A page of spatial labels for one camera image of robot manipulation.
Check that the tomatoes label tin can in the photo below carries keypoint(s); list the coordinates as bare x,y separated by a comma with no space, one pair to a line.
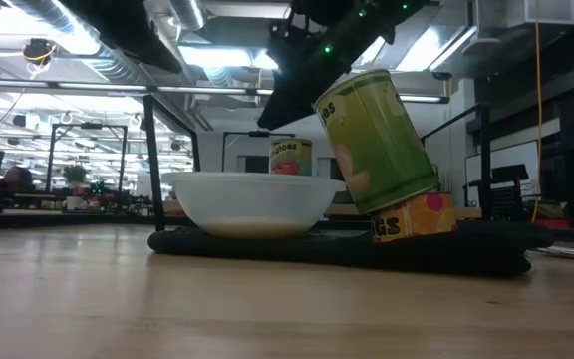
291,157

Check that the tall green peach can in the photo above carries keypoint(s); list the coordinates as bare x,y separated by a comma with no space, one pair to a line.
381,144

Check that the short yellow figs can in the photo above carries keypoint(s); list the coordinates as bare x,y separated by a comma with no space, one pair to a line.
416,217

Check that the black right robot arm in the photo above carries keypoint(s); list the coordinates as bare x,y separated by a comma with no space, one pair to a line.
367,25

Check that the clear plastic bowl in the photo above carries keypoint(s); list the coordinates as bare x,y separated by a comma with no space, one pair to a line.
252,204

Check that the black mat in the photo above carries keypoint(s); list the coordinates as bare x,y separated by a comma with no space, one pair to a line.
317,254

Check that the black overhead beam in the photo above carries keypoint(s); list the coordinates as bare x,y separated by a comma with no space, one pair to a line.
127,30

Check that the whiteboard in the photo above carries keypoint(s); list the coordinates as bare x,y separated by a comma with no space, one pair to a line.
503,159

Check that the black stand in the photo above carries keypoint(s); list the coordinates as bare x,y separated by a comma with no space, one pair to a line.
506,194

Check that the green potted plant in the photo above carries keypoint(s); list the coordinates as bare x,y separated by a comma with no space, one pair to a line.
75,175

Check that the black yellow ceiling reel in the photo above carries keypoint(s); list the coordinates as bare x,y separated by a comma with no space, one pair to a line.
39,50

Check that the person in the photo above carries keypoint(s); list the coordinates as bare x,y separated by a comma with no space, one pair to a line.
15,180

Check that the black metal rig frame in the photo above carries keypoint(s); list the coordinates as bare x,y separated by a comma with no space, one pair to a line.
52,159
257,133

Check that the silver ventilation duct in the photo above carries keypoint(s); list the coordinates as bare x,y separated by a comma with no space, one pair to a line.
92,55

